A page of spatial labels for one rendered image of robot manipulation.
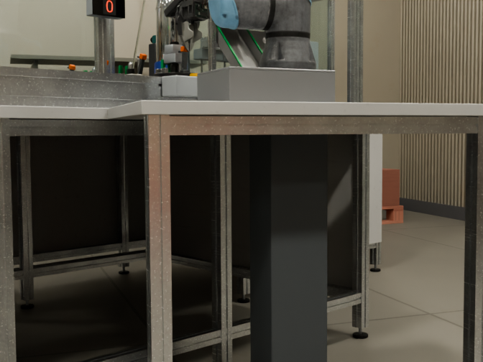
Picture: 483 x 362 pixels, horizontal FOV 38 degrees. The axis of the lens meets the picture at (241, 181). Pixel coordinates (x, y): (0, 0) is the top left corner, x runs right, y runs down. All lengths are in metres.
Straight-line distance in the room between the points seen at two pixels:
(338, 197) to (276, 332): 1.09
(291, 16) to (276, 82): 0.18
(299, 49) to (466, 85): 4.82
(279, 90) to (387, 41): 5.72
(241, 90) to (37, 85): 0.53
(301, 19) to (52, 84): 0.67
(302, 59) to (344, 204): 1.10
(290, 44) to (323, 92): 0.15
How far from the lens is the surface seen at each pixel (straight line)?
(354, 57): 3.90
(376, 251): 4.05
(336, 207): 2.82
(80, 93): 1.93
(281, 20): 1.82
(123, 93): 2.00
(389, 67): 7.41
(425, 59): 7.09
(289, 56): 1.79
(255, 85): 1.72
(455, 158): 6.67
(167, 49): 2.35
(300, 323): 1.85
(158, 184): 1.47
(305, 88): 1.77
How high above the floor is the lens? 0.79
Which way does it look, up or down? 4 degrees down
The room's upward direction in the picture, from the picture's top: straight up
